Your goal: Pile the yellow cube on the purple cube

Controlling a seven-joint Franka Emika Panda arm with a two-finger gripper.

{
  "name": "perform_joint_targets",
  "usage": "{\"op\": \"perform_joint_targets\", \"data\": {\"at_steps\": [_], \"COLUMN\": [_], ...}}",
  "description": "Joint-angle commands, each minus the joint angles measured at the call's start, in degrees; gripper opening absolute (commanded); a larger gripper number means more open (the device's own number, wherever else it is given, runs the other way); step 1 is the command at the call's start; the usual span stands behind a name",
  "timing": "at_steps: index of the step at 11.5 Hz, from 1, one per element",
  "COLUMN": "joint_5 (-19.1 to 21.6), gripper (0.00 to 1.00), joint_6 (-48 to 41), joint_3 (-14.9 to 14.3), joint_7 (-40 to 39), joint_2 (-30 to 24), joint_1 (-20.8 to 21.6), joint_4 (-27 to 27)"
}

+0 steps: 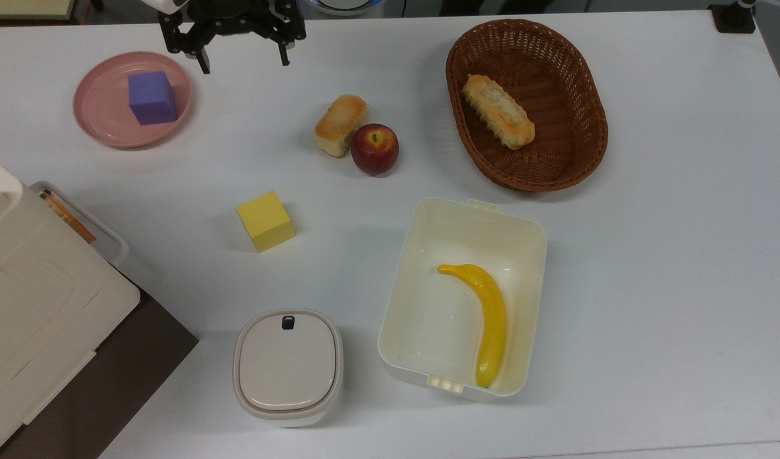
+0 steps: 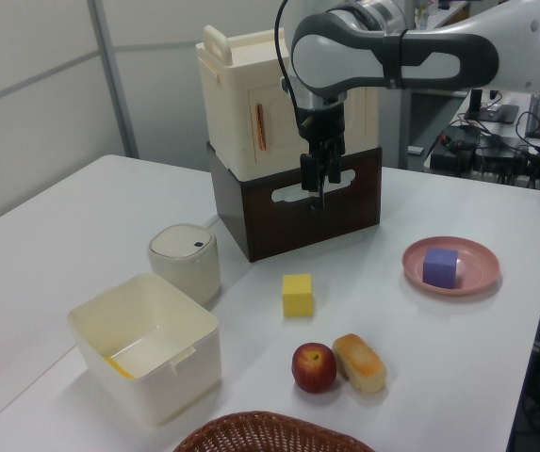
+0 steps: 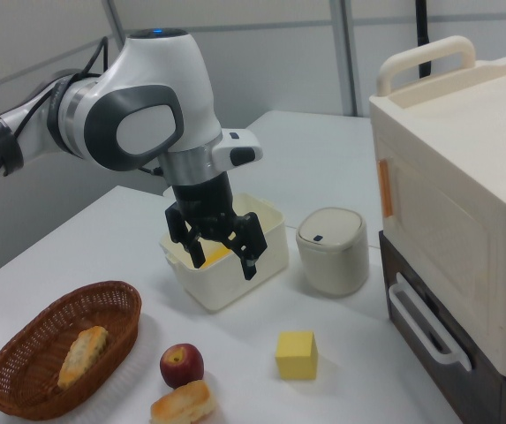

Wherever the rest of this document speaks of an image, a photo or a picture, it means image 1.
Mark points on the purple cube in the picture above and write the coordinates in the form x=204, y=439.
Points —
x=151, y=99

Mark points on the yellow cube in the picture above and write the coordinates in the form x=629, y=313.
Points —
x=265, y=222

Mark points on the cream plastic cabinet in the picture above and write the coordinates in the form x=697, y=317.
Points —
x=32, y=306

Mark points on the pink plate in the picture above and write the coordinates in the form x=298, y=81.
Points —
x=99, y=115

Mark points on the red apple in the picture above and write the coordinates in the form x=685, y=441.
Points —
x=375, y=150

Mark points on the yellow banana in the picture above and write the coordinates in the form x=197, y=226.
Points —
x=492, y=319

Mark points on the round white lidded container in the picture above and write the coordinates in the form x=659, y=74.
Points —
x=287, y=366

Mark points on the beige board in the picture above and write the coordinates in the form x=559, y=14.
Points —
x=26, y=7

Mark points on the brown wicker basket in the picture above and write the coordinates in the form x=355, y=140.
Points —
x=555, y=159

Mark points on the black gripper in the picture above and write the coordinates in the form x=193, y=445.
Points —
x=227, y=13

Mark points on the golden bread roll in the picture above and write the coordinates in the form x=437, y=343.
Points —
x=340, y=124

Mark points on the long ridged bread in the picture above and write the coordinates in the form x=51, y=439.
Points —
x=498, y=111

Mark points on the white plastic open box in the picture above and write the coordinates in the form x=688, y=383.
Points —
x=428, y=306

